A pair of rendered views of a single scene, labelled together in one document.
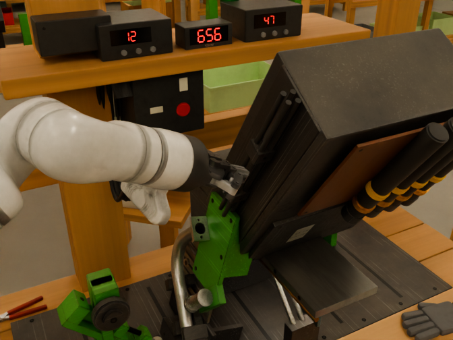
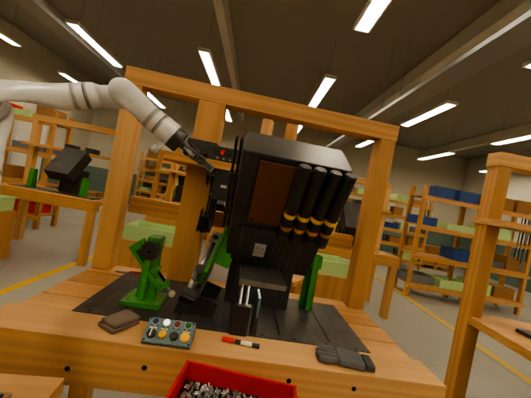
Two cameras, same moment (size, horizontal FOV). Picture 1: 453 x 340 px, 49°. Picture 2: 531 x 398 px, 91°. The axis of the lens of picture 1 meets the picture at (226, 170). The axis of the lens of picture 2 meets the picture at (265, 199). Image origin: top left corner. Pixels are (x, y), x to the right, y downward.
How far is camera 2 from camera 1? 0.68 m
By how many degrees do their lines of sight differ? 35
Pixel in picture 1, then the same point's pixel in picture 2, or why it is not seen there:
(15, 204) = (92, 95)
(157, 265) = not seen: hidden behind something
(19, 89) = (170, 155)
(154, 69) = (226, 167)
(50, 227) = not seen: hidden behind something
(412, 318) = (324, 347)
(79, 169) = (118, 93)
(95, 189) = (190, 223)
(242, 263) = (226, 258)
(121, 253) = (191, 265)
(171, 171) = (163, 127)
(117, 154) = (139, 102)
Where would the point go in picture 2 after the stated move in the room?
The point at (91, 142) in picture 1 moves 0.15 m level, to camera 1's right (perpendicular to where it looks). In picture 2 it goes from (126, 86) to (169, 87)
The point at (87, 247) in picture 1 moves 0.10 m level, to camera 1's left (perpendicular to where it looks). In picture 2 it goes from (177, 253) to (163, 249)
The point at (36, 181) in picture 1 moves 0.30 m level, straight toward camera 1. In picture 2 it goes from (171, 215) to (148, 221)
